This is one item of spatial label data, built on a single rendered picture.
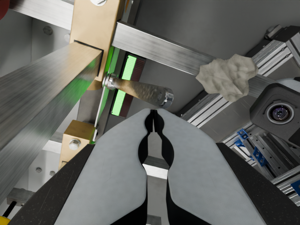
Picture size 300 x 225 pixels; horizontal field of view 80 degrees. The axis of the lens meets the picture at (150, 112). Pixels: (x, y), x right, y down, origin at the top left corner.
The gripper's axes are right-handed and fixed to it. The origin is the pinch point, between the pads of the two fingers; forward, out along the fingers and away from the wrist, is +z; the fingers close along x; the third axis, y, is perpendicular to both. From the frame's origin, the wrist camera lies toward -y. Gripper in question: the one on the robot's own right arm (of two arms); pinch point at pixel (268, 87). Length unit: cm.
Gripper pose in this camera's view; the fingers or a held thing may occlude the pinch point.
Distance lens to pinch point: 36.9
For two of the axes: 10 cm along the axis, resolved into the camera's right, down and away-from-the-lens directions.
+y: 9.4, 2.9, 1.8
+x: 3.4, -8.1, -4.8
